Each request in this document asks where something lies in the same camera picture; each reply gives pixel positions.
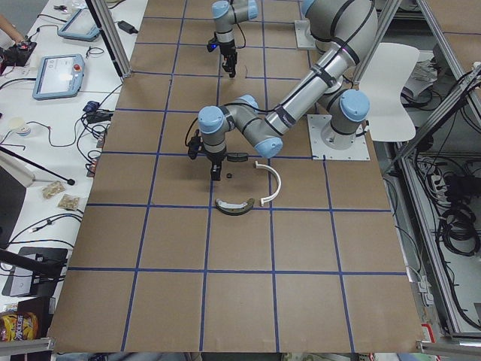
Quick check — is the white plastic chair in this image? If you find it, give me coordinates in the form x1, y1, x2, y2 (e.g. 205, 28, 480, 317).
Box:
359, 43, 419, 142

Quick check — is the small black brake pad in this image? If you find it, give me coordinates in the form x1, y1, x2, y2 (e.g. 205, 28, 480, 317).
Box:
226, 152, 249, 162

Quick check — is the white curved plastic bracket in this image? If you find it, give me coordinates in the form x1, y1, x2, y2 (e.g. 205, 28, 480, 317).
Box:
254, 161, 283, 207

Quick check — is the green curved brake shoe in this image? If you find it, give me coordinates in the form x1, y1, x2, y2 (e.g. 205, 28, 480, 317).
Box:
215, 198, 255, 216

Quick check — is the aluminium frame post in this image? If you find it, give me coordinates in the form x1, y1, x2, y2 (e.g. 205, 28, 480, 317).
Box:
86, 0, 132, 79

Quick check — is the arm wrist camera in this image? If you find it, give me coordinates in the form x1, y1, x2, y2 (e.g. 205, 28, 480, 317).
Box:
187, 129, 202, 160

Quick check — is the blue teach pendant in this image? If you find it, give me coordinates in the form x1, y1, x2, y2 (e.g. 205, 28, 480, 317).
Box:
32, 53, 85, 101
57, 8, 100, 42

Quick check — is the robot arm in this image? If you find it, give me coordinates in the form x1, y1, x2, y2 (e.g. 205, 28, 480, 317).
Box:
206, 0, 259, 77
197, 1, 377, 181

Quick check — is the black power adapter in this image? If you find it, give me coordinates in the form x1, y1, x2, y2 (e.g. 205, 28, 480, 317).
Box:
117, 20, 138, 34

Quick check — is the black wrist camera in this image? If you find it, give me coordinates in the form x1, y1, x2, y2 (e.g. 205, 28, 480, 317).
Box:
206, 37, 219, 53

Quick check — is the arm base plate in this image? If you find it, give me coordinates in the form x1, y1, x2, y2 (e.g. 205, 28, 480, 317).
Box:
307, 114, 371, 161
294, 20, 316, 50

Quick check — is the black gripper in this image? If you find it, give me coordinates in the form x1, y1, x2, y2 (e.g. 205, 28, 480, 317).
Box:
219, 40, 237, 78
207, 152, 226, 181

